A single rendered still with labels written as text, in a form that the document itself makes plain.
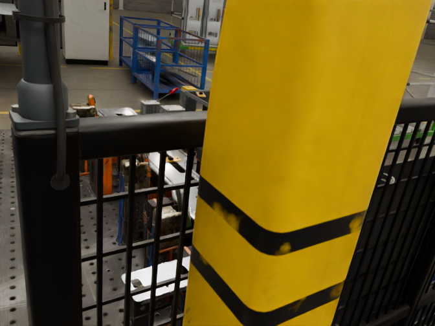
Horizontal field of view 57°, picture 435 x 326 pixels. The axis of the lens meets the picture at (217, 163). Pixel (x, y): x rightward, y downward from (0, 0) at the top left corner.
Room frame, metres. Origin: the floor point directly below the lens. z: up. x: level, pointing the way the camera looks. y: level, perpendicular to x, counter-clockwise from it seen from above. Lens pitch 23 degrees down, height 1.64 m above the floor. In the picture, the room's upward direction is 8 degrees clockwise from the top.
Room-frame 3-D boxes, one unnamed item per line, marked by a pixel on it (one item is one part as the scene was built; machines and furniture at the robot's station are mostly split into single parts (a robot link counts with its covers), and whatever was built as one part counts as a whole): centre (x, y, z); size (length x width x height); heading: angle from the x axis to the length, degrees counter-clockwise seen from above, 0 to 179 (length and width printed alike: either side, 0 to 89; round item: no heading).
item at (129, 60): (7.68, 1.60, 0.48); 1.20 x 0.80 x 0.95; 27
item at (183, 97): (2.04, 0.20, 0.92); 0.08 x 0.08 x 0.44; 35
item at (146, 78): (6.42, 0.99, 0.47); 1.20 x 0.80 x 0.95; 30
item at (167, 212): (1.00, 0.12, 0.87); 0.12 x 0.09 x 0.35; 125
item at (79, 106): (1.82, 0.68, 0.88); 0.15 x 0.11 x 0.36; 125
